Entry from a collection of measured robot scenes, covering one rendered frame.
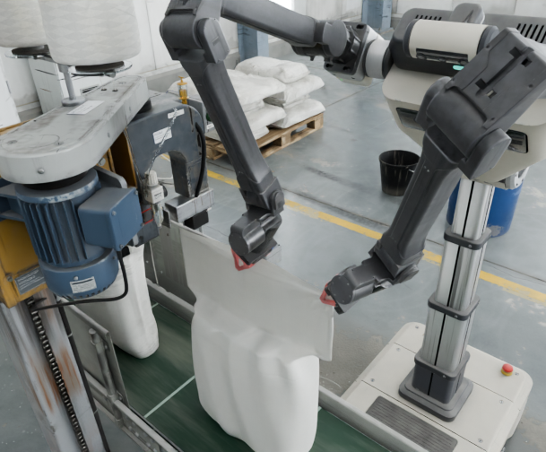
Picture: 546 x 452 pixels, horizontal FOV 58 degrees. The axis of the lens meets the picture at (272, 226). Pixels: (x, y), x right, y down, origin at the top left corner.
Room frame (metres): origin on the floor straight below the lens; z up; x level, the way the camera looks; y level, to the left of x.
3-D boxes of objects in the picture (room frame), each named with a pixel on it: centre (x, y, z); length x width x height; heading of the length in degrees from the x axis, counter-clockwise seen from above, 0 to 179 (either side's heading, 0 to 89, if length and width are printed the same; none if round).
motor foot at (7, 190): (0.89, 0.50, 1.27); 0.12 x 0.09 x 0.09; 139
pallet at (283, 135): (4.48, 0.16, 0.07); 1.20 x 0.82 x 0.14; 141
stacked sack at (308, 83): (4.58, -0.19, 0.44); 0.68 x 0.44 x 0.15; 139
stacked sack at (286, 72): (4.74, -0.04, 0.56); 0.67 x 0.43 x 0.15; 49
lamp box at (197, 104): (1.36, 0.19, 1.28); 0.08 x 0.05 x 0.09; 49
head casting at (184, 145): (1.32, 0.37, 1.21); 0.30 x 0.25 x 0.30; 49
